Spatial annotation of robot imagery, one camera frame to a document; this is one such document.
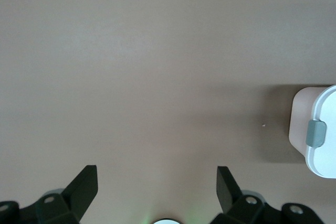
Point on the grey lid latch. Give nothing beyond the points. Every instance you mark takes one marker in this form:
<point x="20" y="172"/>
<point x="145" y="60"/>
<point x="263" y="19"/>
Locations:
<point x="315" y="133"/>

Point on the white box lid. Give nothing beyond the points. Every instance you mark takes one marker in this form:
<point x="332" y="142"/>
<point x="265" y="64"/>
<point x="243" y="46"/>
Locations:
<point x="329" y="108"/>

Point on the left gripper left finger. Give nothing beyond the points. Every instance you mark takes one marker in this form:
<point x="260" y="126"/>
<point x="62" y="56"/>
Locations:
<point x="78" y="190"/>

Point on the pink translucent plastic box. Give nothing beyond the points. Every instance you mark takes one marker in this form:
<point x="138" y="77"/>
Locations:
<point x="299" y="119"/>

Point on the brown table mat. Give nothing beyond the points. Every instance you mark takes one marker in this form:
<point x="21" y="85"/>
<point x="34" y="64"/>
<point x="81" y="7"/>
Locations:
<point x="131" y="77"/>

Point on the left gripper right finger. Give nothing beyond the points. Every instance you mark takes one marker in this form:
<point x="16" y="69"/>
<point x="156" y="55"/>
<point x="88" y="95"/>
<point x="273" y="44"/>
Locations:
<point x="225" y="190"/>

